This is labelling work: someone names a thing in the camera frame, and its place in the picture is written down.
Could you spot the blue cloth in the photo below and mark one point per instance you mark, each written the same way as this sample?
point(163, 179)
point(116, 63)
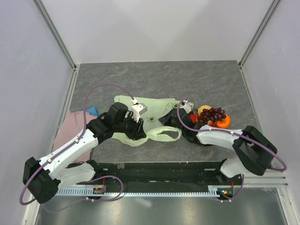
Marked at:
point(92, 111)

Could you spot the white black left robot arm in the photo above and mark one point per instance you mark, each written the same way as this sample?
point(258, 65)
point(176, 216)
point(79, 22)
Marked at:
point(44, 177)

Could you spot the red apple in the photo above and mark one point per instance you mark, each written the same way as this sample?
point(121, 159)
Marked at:
point(194, 118)

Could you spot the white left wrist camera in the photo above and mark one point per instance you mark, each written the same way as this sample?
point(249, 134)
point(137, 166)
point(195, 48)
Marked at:
point(137, 109)

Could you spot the green avocado print plastic bag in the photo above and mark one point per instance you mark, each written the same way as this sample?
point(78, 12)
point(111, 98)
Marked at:
point(153, 128)

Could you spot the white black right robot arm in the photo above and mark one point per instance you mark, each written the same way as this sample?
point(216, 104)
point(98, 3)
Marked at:
point(248, 144)

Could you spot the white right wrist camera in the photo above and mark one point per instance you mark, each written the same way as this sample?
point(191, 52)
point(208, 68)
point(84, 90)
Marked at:
point(186, 106)

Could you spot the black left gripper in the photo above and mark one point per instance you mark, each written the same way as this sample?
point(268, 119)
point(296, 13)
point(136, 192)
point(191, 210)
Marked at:
point(137, 132)

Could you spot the pink folded cloth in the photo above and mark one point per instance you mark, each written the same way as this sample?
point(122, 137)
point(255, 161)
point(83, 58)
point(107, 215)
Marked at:
point(72, 126)

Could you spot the aluminium frame post left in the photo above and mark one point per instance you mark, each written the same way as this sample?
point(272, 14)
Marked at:
point(54, 32)

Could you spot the orange fruit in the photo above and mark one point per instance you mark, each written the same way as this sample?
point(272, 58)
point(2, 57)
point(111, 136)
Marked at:
point(224, 123)

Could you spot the purple grape bunch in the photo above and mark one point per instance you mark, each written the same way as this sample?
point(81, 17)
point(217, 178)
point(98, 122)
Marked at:
point(210, 114)

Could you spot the aluminium frame post right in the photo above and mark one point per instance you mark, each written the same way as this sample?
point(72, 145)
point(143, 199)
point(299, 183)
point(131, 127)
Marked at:
point(259, 31)

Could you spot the dark round fruit plate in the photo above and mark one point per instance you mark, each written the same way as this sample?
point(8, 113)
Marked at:
point(193, 136)

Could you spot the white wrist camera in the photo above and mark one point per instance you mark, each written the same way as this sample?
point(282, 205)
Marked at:
point(186, 106)
point(137, 109)

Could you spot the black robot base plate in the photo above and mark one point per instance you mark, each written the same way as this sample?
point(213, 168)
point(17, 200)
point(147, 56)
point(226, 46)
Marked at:
point(167, 177)

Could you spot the aluminium frame post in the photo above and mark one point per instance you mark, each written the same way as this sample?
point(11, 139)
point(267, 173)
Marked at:
point(54, 32)
point(259, 31)

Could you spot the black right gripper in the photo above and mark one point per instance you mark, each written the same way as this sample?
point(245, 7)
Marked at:
point(165, 120)

